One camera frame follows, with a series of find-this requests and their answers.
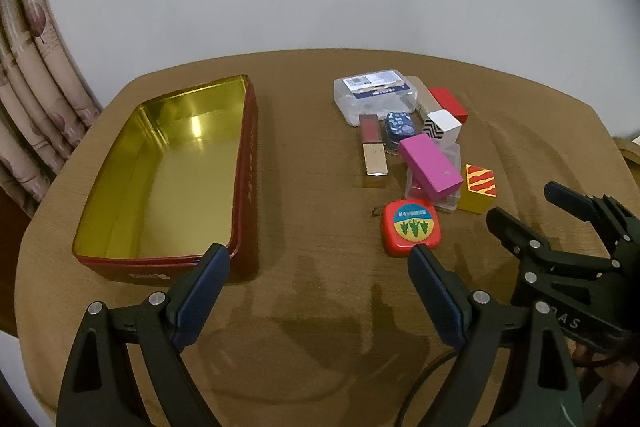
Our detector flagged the person's left hand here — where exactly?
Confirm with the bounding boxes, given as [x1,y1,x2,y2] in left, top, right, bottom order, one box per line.
[572,341,639,407]

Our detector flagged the beige patterned curtain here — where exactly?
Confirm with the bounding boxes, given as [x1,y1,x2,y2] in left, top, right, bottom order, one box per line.
[1,0,101,217]

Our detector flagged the white cube with zigzag side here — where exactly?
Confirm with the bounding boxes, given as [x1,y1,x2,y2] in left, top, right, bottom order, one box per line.
[422,109,462,148]

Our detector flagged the blue patterned keychain case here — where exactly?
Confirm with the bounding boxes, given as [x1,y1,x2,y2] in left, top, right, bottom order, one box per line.
[384,112,416,152]

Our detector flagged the red rectangular block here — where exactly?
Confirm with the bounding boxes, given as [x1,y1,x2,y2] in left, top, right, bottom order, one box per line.
[428,88,469,124]

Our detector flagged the black cable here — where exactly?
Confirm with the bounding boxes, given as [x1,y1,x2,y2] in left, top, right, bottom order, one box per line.
[399,348,459,427]

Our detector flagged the brown wooden cabinet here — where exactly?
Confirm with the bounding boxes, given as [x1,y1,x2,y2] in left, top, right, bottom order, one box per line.
[0,191,30,337]

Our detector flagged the tan object at table edge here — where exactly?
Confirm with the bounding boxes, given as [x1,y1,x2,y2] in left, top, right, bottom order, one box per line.
[614,136,640,185]

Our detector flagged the gold red toffee tin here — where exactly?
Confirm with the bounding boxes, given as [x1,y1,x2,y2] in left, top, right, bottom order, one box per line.
[72,75,259,285]

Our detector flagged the clear plastic floss box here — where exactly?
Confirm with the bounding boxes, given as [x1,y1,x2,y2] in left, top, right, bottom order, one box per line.
[333,69,418,127]

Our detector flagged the silver gold metal bar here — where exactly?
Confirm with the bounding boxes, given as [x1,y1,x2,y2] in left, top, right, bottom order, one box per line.
[406,76,442,119]

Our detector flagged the clear case with red insert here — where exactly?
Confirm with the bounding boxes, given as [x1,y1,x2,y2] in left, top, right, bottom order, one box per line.
[405,143,462,213]

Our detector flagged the magenta rectangular box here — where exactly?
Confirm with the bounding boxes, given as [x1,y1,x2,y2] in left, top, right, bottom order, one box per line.
[398,134,463,202]

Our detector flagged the yellow red striped block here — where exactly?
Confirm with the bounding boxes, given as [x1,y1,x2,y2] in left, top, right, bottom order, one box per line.
[458,164,497,215]

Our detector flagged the red round-cornered tape measure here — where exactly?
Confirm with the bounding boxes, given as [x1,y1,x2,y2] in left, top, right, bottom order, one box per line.
[381,198,442,257]

